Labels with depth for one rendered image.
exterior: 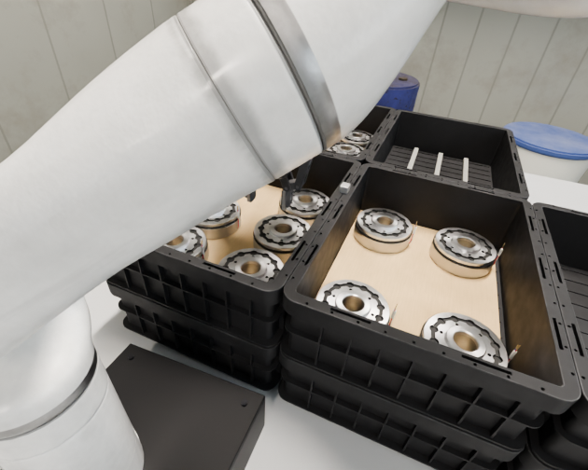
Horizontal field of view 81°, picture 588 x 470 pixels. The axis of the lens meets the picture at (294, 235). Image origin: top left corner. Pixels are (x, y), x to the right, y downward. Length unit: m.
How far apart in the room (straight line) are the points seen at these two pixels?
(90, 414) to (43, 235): 0.20
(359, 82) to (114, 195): 0.12
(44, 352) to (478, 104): 2.65
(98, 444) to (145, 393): 0.16
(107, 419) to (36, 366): 0.09
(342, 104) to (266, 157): 0.04
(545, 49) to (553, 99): 0.30
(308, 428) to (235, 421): 0.13
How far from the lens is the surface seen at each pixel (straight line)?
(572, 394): 0.43
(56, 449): 0.36
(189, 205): 0.18
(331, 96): 0.16
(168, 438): 0.49
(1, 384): 0.32
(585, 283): 0.78
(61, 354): 0.32
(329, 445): 0.56
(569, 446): 0.50
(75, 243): 0.19
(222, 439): 0.47
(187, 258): 0.45
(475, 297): 0.62
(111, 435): 0.39
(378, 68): 0.17
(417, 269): 0.63
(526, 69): 2.72
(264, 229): 0.60
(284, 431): 0.56
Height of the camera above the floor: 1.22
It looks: 37 degrees down
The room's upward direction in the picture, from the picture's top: 4 degrees clockwise
